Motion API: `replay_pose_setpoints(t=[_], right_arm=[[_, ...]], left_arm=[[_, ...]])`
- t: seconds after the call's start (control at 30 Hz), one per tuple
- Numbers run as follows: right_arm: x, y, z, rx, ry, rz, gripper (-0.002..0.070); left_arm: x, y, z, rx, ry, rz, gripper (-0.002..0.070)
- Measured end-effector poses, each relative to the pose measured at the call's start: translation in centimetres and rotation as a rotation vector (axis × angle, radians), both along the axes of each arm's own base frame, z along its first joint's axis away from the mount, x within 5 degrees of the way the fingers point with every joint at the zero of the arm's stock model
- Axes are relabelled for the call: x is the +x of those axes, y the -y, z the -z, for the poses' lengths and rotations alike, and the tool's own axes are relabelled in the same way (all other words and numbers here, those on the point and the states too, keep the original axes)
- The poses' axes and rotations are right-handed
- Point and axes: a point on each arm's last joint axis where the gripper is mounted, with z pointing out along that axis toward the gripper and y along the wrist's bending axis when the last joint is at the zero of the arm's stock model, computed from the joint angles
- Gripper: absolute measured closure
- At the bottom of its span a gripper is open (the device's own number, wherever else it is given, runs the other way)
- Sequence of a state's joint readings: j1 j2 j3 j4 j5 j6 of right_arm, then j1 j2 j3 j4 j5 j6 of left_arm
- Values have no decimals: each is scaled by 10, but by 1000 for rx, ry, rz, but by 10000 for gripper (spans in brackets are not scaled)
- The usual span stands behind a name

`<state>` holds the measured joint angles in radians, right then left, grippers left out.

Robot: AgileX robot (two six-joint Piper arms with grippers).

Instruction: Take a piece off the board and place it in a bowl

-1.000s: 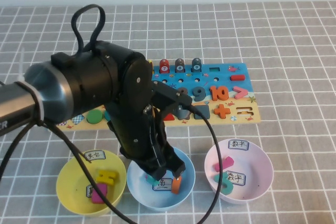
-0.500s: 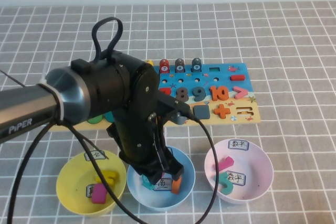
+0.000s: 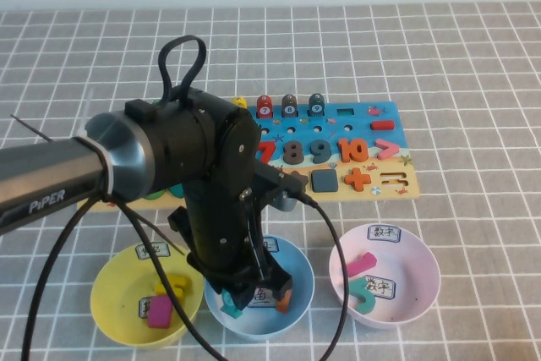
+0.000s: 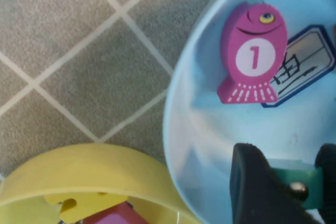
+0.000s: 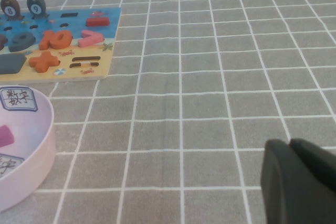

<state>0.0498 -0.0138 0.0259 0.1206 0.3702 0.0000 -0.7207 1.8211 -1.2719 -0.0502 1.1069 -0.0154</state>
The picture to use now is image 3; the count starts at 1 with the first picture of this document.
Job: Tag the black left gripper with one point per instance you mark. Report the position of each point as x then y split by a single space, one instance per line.
220 234

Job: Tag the teal wooden fish piece 2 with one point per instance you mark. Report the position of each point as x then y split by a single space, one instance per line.
231 312

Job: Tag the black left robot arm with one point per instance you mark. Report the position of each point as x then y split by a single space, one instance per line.
42 175

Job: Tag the orange wooden fish piece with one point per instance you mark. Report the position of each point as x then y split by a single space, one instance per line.
284 304

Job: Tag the blue plastic bowl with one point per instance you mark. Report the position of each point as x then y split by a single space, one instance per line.
302 293

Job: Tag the magenta wooden rectangle piece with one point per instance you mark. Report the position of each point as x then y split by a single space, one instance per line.
160 312

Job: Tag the brown wooden star piece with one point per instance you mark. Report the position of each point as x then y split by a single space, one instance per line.
298 175

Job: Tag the slate-grey wooden square piece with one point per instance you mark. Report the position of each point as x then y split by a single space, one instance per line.
324 180

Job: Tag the teal wooden heart piece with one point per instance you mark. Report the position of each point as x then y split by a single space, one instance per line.
175 194

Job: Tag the green wooden circle piece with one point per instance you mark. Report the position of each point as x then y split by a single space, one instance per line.
154 196

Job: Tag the yellow plastic bowl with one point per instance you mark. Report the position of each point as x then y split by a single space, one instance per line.
114 293

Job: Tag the pink plastic bowl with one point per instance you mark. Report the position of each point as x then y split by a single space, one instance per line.
410 276

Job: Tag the red wooden fish piece 7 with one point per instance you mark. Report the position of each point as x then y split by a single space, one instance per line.
265 108

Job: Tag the brown wooden fish piece 8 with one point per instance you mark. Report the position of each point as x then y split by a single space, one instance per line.
290 107

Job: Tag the yellow wooden fish piece 6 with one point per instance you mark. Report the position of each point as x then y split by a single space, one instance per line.
241 102

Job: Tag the slate-grey wooden fish piece 9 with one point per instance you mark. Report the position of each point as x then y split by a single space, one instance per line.
316 106

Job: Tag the colourful wooden puzzle board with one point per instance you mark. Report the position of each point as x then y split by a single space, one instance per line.
359 124

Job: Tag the yellow wooden equals sign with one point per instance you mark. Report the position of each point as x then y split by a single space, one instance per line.
181 282

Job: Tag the black zip tie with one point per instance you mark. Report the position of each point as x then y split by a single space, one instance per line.
31 127
169 241

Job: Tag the magenta wooden number 1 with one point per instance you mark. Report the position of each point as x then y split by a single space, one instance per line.
363 261

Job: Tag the teal wooden number 2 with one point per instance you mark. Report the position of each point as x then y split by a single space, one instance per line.
367 299

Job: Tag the brown wooden number 8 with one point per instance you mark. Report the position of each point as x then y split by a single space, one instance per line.
292 153

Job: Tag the red wooden number 7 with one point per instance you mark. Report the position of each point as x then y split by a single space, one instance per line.
268 146

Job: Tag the orange wooden plus sign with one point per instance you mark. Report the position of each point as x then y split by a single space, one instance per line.
357 179

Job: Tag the slate-grey wooden number 9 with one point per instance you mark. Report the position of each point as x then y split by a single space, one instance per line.
326 151

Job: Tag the orange wooden number 10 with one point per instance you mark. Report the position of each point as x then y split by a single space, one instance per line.
344 150

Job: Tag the pink wooden greater-than sign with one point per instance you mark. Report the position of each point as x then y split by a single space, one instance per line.
393 150

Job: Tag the white zip tie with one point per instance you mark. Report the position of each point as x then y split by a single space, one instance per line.
105 166

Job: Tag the red wooden minus sign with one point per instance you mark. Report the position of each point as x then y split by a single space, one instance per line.
382 125

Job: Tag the grey white-grid tablecloth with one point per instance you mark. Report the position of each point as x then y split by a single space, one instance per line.
422 61

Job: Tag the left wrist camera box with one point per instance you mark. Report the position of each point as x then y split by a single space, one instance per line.
279 183

